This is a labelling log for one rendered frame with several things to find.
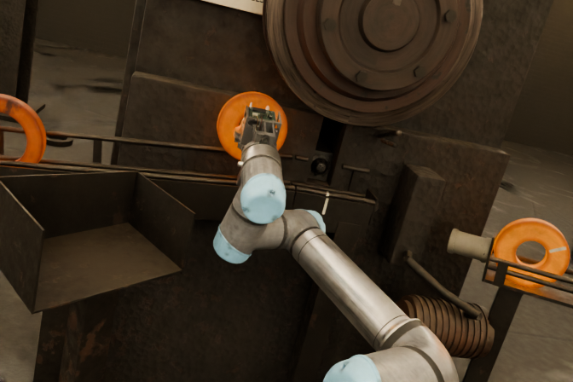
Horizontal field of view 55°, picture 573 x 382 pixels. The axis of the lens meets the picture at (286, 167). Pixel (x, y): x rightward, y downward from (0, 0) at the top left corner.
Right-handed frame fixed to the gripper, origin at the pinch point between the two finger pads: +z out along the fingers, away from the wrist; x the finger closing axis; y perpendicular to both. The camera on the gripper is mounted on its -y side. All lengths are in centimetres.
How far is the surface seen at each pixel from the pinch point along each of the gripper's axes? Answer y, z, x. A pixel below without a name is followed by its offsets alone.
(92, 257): -15.6, -33.2, 26.9
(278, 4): 24.8, 3.5, 0.2
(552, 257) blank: -9, -23, -68
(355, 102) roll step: 9.5, -2.4, -20.4
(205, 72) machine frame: 2.8, 13.3, 11.7
